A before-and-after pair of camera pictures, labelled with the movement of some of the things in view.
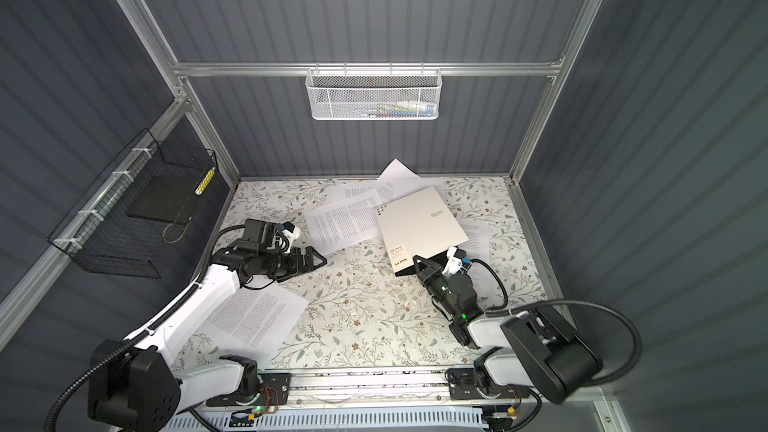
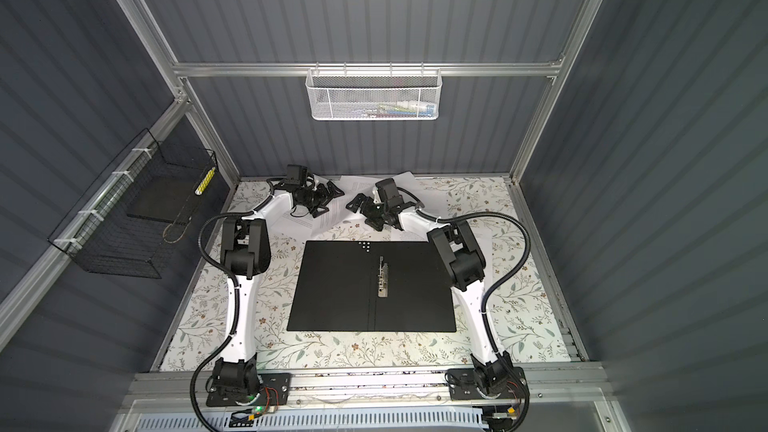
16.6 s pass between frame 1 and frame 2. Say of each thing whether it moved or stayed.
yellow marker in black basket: stayed
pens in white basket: stayed
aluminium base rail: stayed
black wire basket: stayed
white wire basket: stayed
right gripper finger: moved
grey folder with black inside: moved
